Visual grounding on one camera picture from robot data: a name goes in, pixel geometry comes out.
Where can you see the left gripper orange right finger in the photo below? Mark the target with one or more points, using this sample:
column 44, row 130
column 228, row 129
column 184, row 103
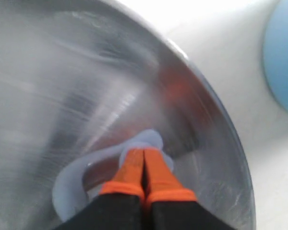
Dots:
column 172, row 206

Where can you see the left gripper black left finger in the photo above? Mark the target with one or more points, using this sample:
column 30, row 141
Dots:
column 118, row 204

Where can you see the blue soap pump bottle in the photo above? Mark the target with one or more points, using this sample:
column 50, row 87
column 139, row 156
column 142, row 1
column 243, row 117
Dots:
column 275, row 53

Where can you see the blue soap blob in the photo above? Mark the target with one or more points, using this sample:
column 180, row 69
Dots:
column 68, row 194

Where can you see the round stainless steel plate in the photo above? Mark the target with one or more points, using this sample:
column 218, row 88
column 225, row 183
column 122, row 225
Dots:
column 77, row 76

